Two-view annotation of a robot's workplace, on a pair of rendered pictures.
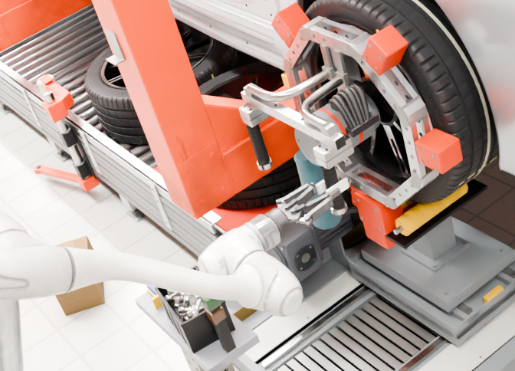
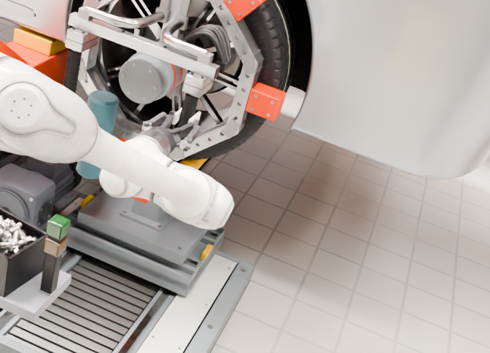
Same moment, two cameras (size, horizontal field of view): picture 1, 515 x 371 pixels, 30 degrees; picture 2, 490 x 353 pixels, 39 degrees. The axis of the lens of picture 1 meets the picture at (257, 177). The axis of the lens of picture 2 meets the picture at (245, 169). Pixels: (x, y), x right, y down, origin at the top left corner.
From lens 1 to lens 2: 1.55 m
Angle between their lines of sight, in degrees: 47
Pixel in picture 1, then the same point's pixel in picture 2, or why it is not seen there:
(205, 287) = (176, 184)
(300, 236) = (48, 188)
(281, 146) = not seen: hidden behind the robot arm
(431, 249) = (158, 211)
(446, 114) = (275, 70)
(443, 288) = (174, 244)
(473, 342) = (194, 293)
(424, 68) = (270, 25)
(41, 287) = (81, 141)
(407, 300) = (134, 258)
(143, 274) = (126, 157)
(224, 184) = not seen: outside the picture
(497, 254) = not seen: hidden behind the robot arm
